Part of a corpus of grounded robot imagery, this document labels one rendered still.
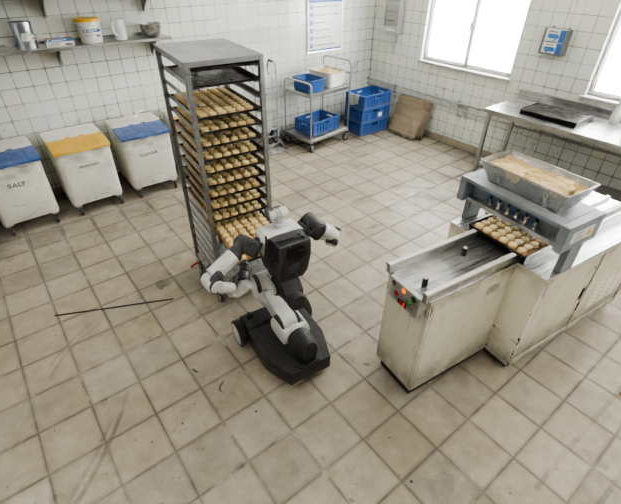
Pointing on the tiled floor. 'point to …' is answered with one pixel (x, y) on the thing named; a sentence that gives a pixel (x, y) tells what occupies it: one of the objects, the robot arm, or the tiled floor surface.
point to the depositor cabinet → (560, 285)
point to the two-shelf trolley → (322, 109)
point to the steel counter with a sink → (612, 136)
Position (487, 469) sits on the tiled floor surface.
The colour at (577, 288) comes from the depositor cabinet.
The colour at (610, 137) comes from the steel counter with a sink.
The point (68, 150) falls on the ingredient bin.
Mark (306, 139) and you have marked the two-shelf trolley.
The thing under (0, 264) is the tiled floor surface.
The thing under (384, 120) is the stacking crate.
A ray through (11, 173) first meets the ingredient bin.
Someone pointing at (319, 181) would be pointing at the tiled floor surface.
